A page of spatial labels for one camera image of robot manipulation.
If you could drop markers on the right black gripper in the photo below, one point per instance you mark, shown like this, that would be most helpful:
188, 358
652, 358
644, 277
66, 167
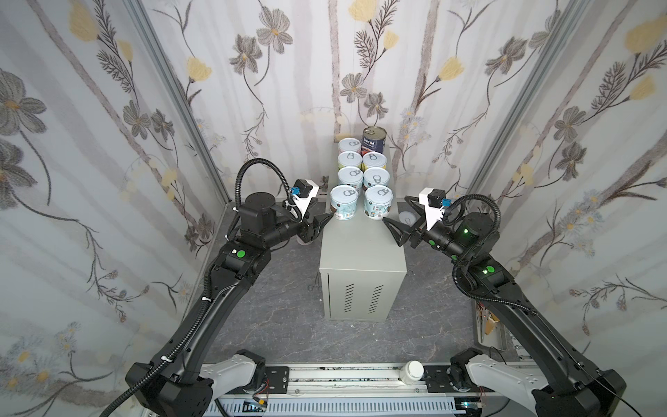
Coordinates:
417, 235

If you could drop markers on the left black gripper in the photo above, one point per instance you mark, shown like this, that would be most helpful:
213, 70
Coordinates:
312, 230

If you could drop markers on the dark label can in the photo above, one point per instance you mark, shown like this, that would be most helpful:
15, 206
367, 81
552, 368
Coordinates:
343, 202

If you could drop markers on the white dark can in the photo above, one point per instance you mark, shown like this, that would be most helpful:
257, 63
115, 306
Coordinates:
378, 201

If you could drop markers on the teal label can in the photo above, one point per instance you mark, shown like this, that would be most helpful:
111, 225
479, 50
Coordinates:
351, 176

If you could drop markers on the green label can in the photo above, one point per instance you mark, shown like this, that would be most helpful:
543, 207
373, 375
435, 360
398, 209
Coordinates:
349, 159

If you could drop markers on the yellow label can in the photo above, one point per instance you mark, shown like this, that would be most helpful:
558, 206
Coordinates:
374, 160

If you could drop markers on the pink white can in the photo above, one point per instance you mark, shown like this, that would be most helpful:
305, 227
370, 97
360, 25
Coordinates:
349, 144

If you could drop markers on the blue red tomato can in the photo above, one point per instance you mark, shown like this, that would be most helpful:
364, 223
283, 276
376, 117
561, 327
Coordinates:
373, 140

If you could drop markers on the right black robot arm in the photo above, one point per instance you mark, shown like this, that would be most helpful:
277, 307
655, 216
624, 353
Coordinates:
465, 231

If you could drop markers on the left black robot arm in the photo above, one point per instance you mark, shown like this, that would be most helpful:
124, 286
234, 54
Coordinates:
171, 383

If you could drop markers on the grey metal cabinet box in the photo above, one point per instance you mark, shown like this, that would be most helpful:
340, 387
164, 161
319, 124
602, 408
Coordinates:
361, 268

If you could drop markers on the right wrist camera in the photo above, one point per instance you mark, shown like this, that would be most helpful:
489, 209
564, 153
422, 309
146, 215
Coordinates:
435, 203

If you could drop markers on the red handled scissors package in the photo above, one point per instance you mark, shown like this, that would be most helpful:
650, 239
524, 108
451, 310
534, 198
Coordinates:
489, 332

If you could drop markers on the aluminium rail frame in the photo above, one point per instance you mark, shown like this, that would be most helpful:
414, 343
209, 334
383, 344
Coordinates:
246, 377

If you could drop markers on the white cable duct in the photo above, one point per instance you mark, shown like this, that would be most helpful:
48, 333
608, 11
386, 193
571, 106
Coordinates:
339, 407

